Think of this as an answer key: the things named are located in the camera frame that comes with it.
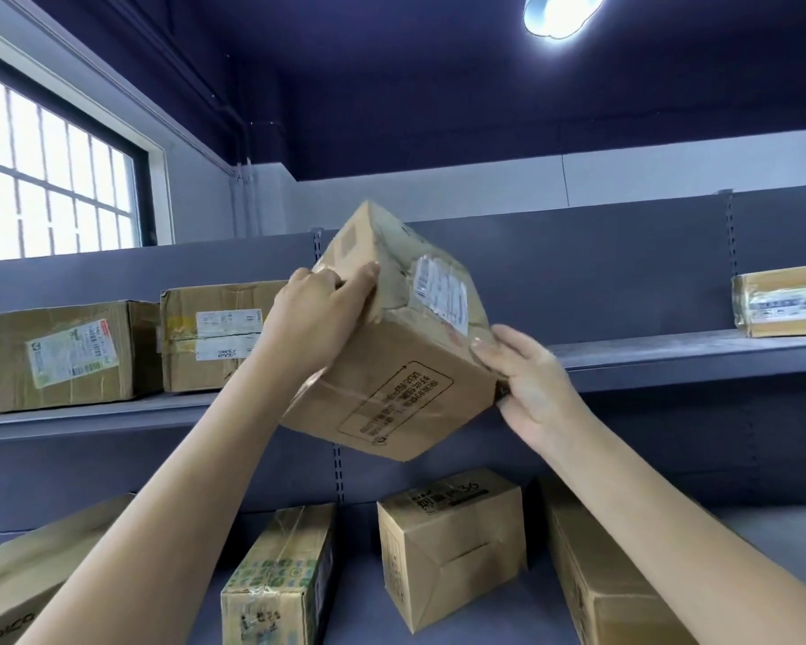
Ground grey metal shelving unit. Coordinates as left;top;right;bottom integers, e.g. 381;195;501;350
0;186;806;645

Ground person's right hand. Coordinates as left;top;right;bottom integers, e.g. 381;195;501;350
448;324;584;459

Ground long plain cardboard box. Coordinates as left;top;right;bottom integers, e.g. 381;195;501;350
536;475;701;645

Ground cardboard box green print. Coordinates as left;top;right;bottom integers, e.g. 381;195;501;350
220;503;338;645

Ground white ceiling lamp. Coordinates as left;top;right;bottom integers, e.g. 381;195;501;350
523;0;609;40

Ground person's left hand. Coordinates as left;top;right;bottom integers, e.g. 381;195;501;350
261;263;382;382

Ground cardboard box black lettering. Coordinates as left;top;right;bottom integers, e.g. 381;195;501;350
0;492;137;645

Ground cardboard box two white labels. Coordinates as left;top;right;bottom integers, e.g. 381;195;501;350
159;280;291;395

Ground barred window black frame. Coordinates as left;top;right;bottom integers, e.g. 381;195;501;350
0;41;158;263

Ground cardboard box green white label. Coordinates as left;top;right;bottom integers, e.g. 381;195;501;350
0;300;163;415

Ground small cardboard box black print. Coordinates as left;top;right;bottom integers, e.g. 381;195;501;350
377;468;529;634

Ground grey wall pipes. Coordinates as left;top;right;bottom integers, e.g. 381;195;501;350
230;157;255;237

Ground taped cardboard box black-framed print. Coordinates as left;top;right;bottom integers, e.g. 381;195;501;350
279;200;499;463

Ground person's right forearm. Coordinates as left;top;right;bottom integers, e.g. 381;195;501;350
534;426;806;645

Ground person's left forearm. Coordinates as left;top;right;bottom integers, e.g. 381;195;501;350
13;332;323;645

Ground flat taped cardboard parcel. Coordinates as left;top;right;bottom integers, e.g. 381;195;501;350
731;263;806;339

